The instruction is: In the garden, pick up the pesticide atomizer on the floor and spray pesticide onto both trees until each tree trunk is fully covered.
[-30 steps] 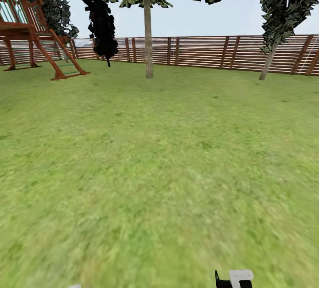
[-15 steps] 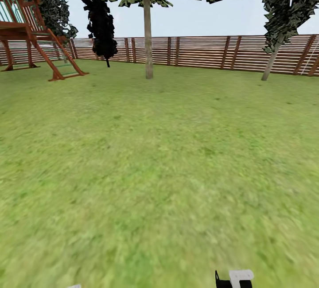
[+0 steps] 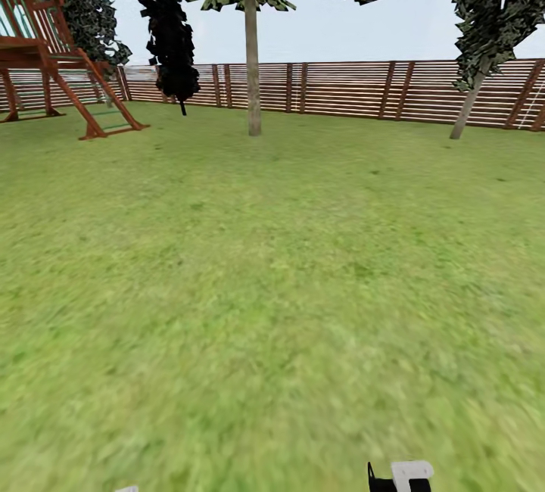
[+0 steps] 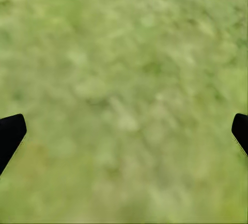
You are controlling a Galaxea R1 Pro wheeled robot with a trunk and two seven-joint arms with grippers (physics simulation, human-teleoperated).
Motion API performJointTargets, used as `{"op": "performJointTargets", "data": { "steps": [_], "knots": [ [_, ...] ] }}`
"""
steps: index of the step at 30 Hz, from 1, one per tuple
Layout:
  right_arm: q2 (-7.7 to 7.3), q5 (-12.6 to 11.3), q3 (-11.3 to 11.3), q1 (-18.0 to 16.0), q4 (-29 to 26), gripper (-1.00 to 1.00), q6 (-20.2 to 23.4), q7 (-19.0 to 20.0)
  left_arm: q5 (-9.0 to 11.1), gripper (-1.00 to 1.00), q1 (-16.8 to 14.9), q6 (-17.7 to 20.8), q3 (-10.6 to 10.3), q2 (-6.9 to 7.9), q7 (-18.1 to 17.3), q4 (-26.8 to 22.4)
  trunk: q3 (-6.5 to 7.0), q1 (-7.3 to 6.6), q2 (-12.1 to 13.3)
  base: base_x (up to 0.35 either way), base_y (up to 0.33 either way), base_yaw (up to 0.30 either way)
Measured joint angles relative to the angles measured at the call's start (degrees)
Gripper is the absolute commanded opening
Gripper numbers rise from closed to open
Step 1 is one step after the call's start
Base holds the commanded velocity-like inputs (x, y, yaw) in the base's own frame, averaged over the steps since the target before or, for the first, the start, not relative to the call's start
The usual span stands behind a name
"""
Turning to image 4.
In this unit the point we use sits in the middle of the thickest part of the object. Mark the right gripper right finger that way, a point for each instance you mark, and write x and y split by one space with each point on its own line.
240 130

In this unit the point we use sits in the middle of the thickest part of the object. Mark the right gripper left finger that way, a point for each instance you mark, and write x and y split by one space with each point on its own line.
12 131

